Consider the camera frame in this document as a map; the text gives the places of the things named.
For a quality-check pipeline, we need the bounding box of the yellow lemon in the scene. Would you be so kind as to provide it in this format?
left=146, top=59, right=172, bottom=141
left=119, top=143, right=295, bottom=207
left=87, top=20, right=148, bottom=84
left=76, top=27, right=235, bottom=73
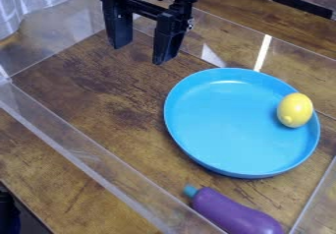
left=278, top=92, right=314, bottom=128

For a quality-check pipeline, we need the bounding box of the purple toy eggplant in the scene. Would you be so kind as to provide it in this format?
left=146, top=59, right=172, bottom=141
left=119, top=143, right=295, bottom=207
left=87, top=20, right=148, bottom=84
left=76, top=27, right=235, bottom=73
left=184, top=185, right=286, bottom=234

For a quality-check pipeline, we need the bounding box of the clear acrylic enclosure wall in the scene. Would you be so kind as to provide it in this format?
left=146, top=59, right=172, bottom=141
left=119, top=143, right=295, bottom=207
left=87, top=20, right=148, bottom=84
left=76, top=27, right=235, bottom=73
left=0, top=0, right=336, bottom=234

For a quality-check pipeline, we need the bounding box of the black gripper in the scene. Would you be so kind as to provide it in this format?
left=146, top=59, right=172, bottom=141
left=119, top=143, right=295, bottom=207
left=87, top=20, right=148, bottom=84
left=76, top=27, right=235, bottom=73
left=102, top=0, right=198, bottom=65

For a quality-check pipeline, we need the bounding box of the blue round tray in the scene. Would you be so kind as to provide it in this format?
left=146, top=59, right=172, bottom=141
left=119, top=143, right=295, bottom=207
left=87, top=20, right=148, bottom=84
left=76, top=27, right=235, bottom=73
left=164, top=68, right=320, bottom=179

